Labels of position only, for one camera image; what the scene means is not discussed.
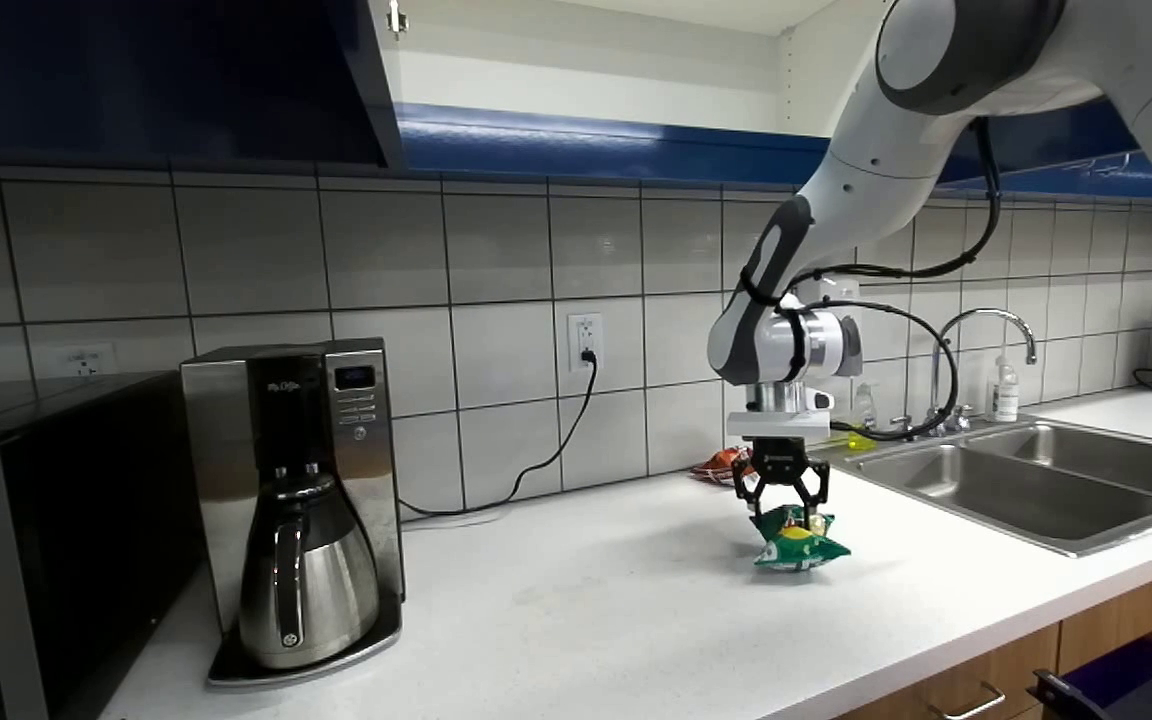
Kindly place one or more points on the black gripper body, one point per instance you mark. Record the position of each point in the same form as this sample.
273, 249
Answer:
780, 457

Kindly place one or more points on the green Lays chip bag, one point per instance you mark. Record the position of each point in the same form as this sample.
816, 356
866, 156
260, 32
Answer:
798, 536

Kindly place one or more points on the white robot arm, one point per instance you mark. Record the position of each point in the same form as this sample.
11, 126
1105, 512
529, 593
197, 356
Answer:
868, 144

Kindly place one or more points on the red snack bag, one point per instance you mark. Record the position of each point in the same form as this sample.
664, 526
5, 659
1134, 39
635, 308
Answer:
720, 466

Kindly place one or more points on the yellow dish soap bottle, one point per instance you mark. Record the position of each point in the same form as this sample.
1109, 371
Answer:
857, 441

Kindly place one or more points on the small white pump bottle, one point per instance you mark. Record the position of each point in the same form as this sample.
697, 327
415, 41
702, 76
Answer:
1004, 392

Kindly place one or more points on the stainless steel double sink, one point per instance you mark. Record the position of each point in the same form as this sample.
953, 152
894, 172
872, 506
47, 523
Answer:
1042, 484

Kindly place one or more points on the chrome kitchen faucet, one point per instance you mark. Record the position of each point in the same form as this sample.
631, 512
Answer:
989, 323

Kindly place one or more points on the wooden base cabinet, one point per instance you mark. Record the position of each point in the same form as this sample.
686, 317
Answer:
1139, 612

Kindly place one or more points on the blue chair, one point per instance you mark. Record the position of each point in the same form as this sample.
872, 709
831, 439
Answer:
1139, 686

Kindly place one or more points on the stainless steel coffee maker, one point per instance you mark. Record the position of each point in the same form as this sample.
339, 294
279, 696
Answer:
339, 413

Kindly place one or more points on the blue open cabinet door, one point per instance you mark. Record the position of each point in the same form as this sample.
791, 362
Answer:
1070, 144

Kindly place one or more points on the stainless steel coffee carafe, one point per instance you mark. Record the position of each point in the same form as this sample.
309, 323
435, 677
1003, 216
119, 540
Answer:
309, 585

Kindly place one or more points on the black and silver microwave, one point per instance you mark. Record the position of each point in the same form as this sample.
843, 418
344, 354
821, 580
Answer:
59, 562

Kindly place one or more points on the white wall outlet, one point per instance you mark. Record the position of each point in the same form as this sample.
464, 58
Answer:
585, 341

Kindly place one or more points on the white open wall cabinet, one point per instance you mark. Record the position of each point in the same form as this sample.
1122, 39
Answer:
578, 75

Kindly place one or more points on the blue closed wall cabinet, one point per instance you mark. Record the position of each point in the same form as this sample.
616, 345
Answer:
138, 75

